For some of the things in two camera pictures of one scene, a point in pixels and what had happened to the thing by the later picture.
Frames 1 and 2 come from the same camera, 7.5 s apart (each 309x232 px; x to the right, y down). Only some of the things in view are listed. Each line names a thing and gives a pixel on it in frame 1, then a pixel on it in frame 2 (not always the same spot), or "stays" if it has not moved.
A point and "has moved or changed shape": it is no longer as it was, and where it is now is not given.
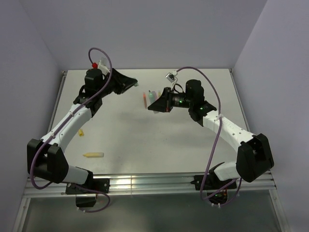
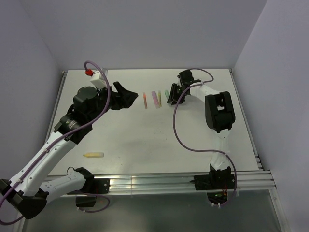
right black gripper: (164, 103) to (173, 94)
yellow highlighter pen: (94, 154) stays
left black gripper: (123, 82) to (123, 98)
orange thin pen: (144, 96) stays
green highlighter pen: (151, 96) has moved or changed shape
